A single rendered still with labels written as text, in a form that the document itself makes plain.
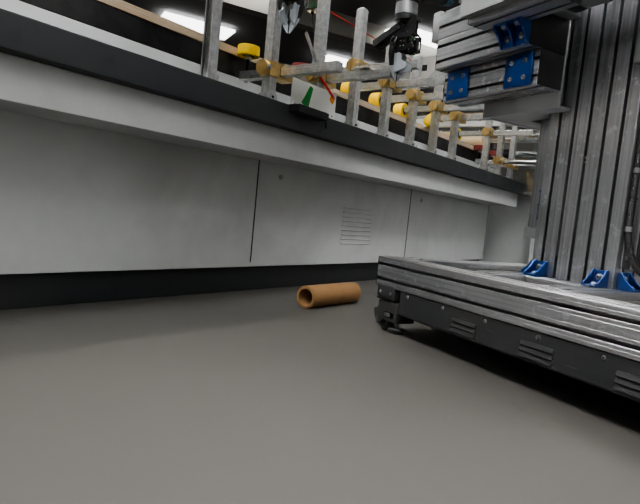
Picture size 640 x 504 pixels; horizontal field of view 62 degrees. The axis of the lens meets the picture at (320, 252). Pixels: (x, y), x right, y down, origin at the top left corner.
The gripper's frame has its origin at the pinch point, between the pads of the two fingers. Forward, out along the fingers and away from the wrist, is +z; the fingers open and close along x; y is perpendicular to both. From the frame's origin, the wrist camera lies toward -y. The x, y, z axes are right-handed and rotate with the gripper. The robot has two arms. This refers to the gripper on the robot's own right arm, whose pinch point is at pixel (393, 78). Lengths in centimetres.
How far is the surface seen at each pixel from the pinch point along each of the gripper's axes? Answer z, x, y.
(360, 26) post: -27.4, 19.3, -29.9
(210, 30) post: -1, -57, -29
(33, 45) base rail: 18, -107, -27
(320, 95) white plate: 5.3, -3.9, -28.4
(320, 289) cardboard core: 76, -9, -15
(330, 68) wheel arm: 3.2, -26.5, -7.3
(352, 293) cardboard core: 78, 10, -14
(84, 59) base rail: 18, -95, -27
